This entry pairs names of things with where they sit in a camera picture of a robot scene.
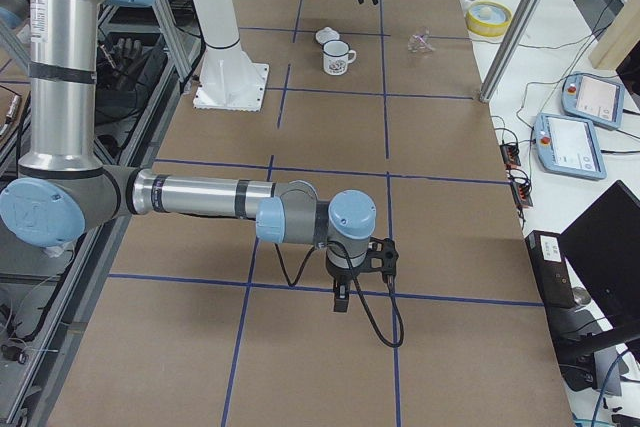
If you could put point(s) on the white enamel mug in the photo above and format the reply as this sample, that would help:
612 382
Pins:
337 56

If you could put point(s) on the upper orange black adapter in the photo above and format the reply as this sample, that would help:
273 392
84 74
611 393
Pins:
510 154

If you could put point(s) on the upper teach pendant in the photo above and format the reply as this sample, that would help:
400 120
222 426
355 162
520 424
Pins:
593 98

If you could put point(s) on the clear plastic funnel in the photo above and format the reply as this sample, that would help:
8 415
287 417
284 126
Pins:
420 41

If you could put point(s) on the teach pendant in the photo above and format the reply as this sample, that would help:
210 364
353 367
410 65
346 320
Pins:
568 146
593 98

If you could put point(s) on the black computer box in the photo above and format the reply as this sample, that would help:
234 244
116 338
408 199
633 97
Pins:
550 269

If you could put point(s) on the lower teach pendant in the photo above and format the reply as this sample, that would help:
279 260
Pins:
568 146

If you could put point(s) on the yellow tape roll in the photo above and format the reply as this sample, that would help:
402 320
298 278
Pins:
488 19

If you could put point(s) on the lower orange black adapter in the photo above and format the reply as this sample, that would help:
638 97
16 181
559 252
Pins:
521 195

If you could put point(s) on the white mug lid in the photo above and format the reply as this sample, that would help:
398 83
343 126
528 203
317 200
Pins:
325 35

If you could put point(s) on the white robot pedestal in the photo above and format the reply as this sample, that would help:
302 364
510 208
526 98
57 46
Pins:
228 79

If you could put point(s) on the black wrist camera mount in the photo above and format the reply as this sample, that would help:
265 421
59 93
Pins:
381 257

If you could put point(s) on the wooden plank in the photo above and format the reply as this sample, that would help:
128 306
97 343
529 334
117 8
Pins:
619 39

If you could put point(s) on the black monitor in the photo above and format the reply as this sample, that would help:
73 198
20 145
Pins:
602 247

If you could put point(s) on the aluminium frame post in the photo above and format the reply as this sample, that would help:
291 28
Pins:
507 49

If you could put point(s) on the orange black adapter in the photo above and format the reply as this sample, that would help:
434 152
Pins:
510 154
521 195

